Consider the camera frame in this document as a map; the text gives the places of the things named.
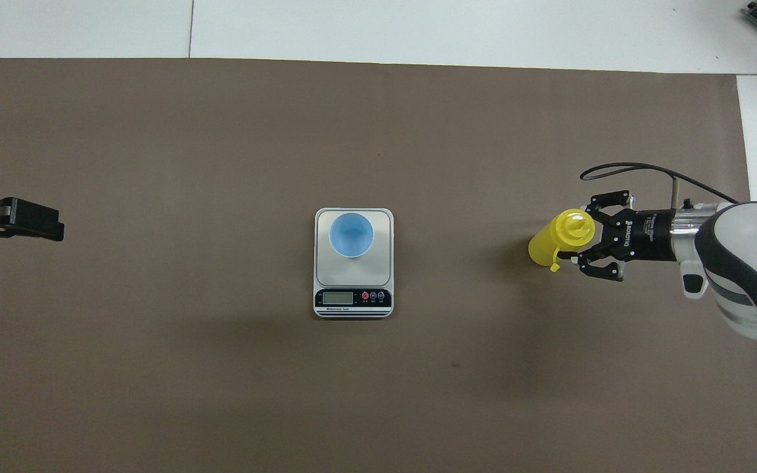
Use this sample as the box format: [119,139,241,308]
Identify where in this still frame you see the brown paper table mat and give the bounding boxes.
[0,58,757,473]

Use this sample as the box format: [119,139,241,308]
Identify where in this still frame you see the yellow squeeze bottle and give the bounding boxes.
[528,209,596,273]

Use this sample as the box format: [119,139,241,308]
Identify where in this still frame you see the light blue plastic cup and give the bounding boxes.
[328,212,375,259]

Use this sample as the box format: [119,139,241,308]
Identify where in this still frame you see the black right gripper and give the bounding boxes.
[572,191,678,282]

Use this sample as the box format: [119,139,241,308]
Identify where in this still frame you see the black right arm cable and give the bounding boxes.
[580,163,741,210]

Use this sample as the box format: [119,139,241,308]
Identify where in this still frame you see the silver digital kitchen scale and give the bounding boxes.
[313,208,395,319]

